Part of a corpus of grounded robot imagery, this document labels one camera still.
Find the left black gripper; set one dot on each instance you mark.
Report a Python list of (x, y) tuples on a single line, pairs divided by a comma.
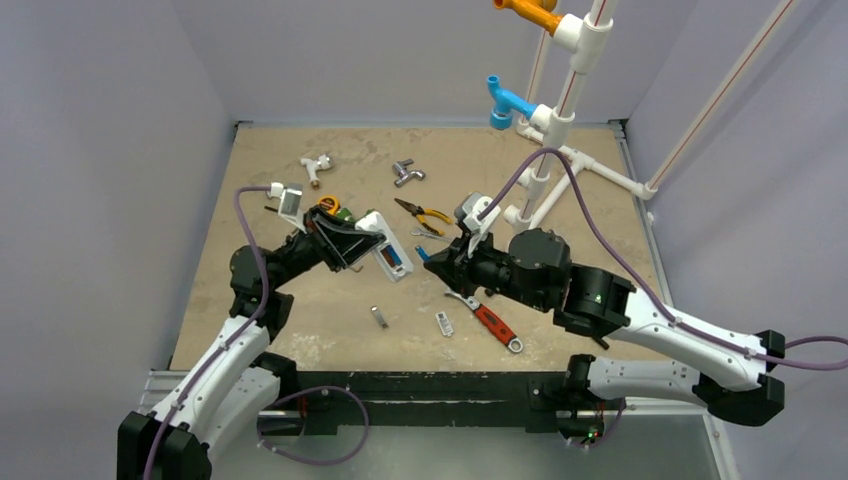
[(336, 242)]

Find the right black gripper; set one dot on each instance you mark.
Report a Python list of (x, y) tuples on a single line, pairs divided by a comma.
[(468, 264)]

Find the blue battery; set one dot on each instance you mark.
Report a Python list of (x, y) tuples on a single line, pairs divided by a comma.
[(394, 259), (421, 253)]

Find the white remote control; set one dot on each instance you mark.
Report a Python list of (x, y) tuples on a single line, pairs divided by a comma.
[(374, 222)]

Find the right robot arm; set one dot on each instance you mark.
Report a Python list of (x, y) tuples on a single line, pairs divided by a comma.
[(725, 372)]

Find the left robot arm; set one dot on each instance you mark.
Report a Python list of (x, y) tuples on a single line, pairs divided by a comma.
[(181, 436)]

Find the green plastic faucet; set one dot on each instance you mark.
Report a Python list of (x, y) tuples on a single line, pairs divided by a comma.
[(346, 215)]

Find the orange tape measure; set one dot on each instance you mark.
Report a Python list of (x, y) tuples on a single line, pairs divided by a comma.
[(330, 204)]

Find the silver combination wrench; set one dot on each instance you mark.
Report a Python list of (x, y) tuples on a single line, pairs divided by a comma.
[(426, 234)]

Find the red adjustable wrench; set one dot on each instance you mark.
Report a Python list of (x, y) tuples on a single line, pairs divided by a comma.
[(495, 325)]

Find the silver metal transceiver module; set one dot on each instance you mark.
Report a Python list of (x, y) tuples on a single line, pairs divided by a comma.
[(379, 317)]

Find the white plastic faucet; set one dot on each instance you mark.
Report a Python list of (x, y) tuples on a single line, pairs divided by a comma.
[(314, 166)]

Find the chrome faucet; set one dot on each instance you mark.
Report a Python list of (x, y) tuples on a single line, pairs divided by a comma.
[(404, 173)]

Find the white PVC pipe stand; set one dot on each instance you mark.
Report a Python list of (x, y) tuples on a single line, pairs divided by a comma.
[(585, 39)]

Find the blue pipe tap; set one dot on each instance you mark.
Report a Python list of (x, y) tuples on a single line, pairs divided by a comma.
[(505, 104)]

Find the orange pipe fitting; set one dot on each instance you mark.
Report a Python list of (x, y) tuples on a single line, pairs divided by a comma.
[(538, 12)]

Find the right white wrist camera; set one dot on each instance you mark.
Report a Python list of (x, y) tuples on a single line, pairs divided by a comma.
[(475, 215)]

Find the yellow handled pliers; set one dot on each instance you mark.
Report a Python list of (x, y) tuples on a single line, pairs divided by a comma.
[(423, 214)]

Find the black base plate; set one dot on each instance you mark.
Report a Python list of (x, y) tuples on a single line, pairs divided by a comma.
[(292, 418)]

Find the aluminium rail frame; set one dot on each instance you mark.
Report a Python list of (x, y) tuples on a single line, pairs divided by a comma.
[(477, 396)]

